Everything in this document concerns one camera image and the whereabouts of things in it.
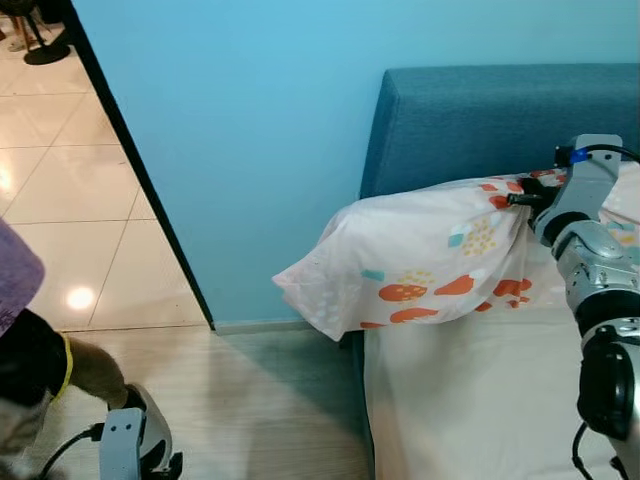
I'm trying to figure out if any pink dotted pillow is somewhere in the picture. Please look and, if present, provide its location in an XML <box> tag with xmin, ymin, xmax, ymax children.
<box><xmin>272</xmin><ymin>165</ymin><xmax>640</xmax><ymax>343</ymax></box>

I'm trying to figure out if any grey slipper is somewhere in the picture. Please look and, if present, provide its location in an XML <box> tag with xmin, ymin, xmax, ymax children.
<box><xmin>128</xmin><ymin>383</ymin><xmax>174</xmax><ymax>471</ymax></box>

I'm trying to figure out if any teal upholstered headboard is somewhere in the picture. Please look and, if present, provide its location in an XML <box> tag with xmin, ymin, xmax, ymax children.
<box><xmin>358</xmin><ymin>65</ymin><xmax>640</xmax><ymax>201</ymax></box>

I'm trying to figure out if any person in pink patterned shirt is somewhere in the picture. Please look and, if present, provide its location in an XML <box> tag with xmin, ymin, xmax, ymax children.
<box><xmin>0</xmin><ymin>218</ymin><xmax>136</xmax><ymax>480</ymax></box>

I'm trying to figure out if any bed with beige sheet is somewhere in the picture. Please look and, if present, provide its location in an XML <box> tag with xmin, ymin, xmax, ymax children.
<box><xmin>362</xmin><ymin>300</ymin><xmax>640</xmax><ymax>480</ymax></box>

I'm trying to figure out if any black round stool base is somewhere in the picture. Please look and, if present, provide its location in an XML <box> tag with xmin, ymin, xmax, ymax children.
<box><xmin>22</xmin><ymin>0</ymin><xmax>73</xmax><ymax>66</ymax></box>

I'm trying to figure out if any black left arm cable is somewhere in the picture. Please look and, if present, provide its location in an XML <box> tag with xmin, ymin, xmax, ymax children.
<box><xmin>38</xmin><ymin>423</ymin><xmax>106</xmax><ymax>479</ymax></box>

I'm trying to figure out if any dark bed frame base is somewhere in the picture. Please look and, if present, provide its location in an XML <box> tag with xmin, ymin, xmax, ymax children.
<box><xmin>340</xmin><ymin>325</ymin><xmax>376</xmax><ymax>480</ymax></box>

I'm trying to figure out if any black door frame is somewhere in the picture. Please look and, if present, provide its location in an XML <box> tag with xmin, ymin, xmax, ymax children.
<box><xmin>60</xmin><ymin>0</ymin><xmax>216</xmax><ymax>331</ymax></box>

